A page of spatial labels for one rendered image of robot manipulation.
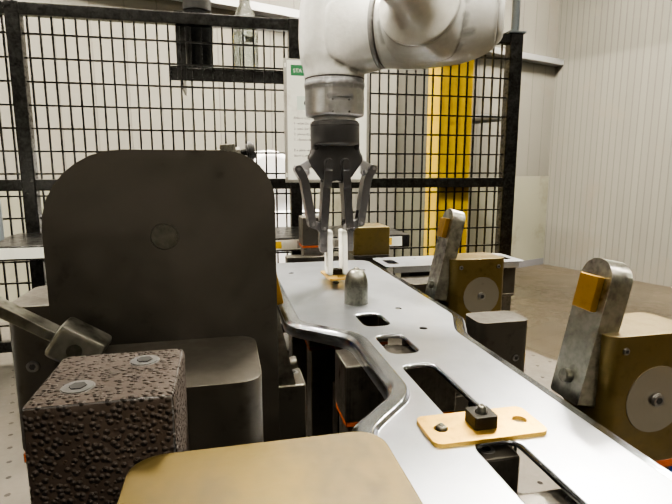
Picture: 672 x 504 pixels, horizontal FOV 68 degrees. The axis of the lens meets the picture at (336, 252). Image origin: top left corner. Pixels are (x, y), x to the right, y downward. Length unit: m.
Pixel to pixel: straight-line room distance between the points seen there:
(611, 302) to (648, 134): 5.71
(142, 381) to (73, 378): 0.03
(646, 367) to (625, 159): 5.78
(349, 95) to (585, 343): 0.46
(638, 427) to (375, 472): 0.36
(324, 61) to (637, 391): 0.55
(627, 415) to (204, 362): 0.36
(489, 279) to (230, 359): 0.58
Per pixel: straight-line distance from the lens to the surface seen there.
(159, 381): 0.20
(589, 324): 0.47
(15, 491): 0.96
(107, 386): 0.21
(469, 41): 0.70
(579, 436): 0.40
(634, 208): 6.19
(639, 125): 6.21
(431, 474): 0.33
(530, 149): 6.44
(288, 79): 1.33
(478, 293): 0.79
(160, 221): 0.31
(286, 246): 1.10
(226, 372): 0.26
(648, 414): 0.52
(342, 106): 0.74
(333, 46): 0.74
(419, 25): 0.66
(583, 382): 0.48
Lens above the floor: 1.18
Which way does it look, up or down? 9 degrees down
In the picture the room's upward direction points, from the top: straight up
